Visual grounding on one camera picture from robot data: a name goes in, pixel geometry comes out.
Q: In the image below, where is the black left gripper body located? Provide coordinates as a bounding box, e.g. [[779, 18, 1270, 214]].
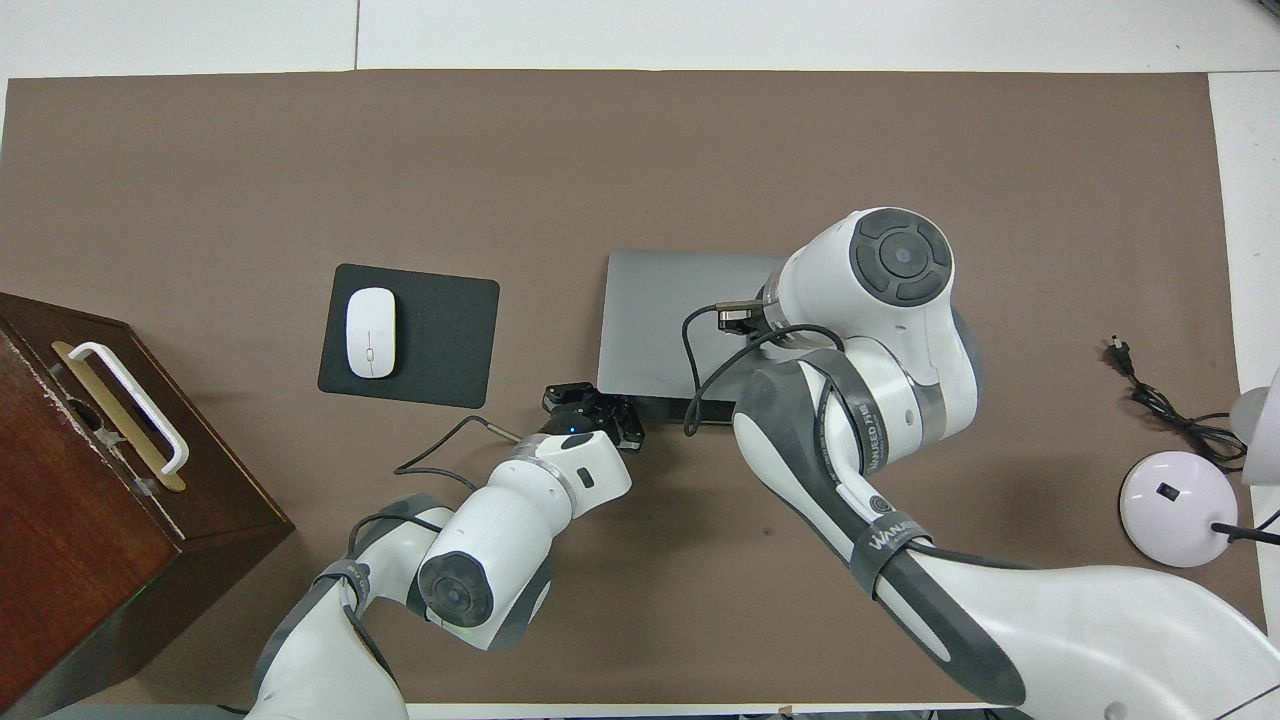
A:
[[545, 399, 627, 442]]

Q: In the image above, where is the grey aluminium laptop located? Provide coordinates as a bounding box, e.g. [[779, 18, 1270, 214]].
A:
[[596, 250, 793, 427]]

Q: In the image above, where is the black mouse pad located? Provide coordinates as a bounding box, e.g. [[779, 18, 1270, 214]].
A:
[[318, 263, 501, 410]]

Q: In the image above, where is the white computer mouse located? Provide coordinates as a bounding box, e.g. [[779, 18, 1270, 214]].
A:
[[346, 287, 398, 380]]

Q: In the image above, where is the brown table mat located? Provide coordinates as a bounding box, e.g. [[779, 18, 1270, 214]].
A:
[[0, 68, 1271, 707]]

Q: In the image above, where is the brass plate on box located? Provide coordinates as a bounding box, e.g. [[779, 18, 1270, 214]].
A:
[[50, 340, 188, 493]]

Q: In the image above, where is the dark brown wooden box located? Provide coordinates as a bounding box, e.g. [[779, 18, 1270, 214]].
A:
[[0, 292, 296, 716]]

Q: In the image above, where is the white desk lamp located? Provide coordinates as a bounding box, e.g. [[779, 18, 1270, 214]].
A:
[[1118, 365, 1280, 569]]

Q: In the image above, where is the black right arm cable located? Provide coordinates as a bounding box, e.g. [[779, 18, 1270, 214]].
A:
[[682, 300, 1036, 573]]

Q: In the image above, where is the white box handle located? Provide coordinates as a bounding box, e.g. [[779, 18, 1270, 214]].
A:
[[70, 342, 191, 476]]

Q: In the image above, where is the black lamp power cable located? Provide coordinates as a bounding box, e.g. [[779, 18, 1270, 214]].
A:
[[1108, 338, 1249, 463]]

